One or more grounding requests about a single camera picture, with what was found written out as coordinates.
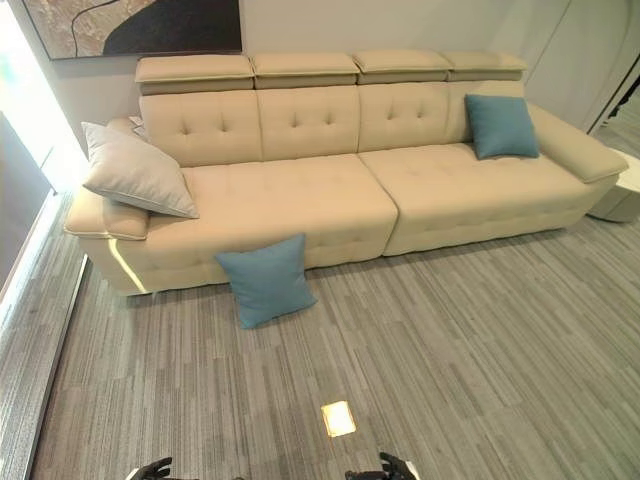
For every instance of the brass floor socket plate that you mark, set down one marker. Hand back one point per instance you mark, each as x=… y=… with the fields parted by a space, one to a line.
x=338 y=418

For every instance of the patterned cushion behind armrest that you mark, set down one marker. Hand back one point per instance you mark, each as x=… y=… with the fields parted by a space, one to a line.
x=136 y=125

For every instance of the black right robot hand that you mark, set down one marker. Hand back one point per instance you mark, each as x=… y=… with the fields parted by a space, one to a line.
x=395 y=467

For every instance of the grey square cushion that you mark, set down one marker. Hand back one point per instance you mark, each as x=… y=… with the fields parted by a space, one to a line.
x=137 y=172

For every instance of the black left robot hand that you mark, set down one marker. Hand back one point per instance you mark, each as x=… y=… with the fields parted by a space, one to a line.
x=152 y=470

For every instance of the framed abstract wall painting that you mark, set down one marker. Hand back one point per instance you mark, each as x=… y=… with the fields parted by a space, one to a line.
x=140 y=25

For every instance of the blue square cushion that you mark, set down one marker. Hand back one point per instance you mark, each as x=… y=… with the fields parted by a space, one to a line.
x=501 y=126
x=267 y=285

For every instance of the white round side table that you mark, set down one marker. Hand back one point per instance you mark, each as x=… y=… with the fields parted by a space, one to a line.
x=617 y=197

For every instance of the beige tufted leather sofa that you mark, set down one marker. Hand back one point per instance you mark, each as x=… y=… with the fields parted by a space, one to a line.
x=310 y=190

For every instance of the white standing panel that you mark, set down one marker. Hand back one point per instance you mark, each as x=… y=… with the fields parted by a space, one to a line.
x=565 y=55

